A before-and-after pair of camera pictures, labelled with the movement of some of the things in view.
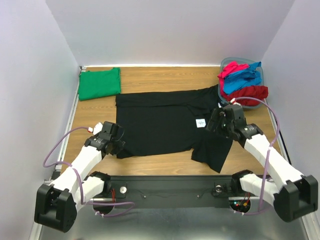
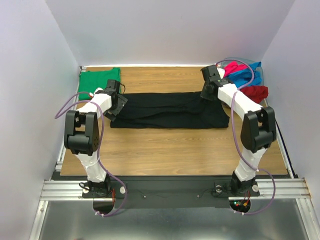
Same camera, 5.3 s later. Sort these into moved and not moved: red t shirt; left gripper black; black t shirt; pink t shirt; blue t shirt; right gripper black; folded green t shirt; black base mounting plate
Moved: black t shirt; right gripper black; left gripper black
Not moved: black base mounting plate; pink t shirt; red t shirt; blue t shirt; folded green t shirt
